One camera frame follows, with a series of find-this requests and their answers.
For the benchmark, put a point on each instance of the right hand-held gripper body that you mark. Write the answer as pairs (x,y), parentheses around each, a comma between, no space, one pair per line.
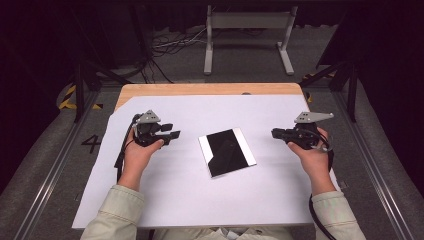
(306,133)

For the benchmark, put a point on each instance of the person's beige jacket torso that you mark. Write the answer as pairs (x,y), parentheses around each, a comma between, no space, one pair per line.
(220,234)

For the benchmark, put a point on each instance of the metal floor rail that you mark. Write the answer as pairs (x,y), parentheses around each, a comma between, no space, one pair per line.
(50,186)
(376,173)

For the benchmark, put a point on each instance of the white metal stand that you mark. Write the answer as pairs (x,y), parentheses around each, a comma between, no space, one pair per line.
(248,20)

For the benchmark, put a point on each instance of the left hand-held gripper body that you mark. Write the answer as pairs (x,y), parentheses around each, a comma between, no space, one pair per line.
(148,130)

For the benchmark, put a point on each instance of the white paper sheet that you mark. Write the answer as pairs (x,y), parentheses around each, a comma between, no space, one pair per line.
(186,200)

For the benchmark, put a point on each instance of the person's right hand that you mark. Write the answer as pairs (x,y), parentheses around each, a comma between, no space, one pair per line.
(315,160)

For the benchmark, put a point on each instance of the person's left hand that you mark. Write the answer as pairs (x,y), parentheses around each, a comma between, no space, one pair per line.
(138,156)

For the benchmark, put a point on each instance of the black metal stand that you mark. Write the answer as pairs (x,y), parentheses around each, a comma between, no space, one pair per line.
(351,96)
(79,93)

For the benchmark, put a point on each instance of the yellow black hazard tape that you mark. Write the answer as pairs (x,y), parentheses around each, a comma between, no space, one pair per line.
(66,99)
(309,97)

